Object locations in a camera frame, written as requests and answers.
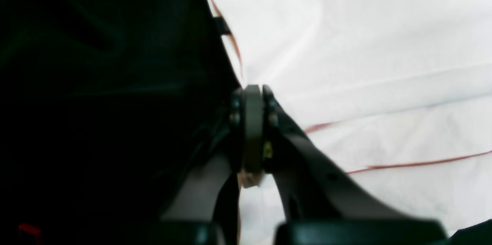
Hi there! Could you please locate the pink T-shirt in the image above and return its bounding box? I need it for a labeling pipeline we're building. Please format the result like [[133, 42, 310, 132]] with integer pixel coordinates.
[[208, 0, 492, 235]]

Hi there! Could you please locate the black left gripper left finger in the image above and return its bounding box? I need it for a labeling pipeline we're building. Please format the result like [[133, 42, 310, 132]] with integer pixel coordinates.
[[230, 88, 244, 174]]

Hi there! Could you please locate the black table cloth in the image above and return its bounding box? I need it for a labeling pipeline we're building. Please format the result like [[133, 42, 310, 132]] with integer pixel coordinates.
[[1, 0, 239, 245]]

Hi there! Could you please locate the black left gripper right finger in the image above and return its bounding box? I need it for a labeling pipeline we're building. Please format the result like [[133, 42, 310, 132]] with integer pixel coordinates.
[[244, 85, 278, 174]]

